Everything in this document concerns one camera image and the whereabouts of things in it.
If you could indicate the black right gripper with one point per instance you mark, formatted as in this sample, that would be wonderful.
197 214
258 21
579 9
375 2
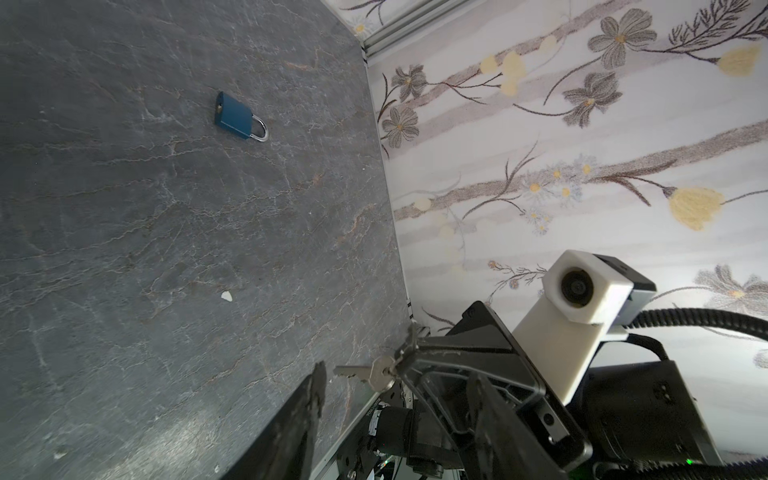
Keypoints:
480 406

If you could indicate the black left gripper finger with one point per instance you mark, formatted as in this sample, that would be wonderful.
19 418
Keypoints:
284 450

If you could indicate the brass and silver key bunch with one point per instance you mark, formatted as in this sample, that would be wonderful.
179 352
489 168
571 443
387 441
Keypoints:
382 373

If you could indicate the blue padlock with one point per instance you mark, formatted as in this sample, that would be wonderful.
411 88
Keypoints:
237 118

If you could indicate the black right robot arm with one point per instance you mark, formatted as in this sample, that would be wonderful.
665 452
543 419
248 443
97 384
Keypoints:
641 419

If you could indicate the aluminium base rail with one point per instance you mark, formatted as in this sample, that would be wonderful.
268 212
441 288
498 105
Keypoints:
355 455

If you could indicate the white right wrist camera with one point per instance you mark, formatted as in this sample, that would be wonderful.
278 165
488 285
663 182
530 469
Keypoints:
584 296

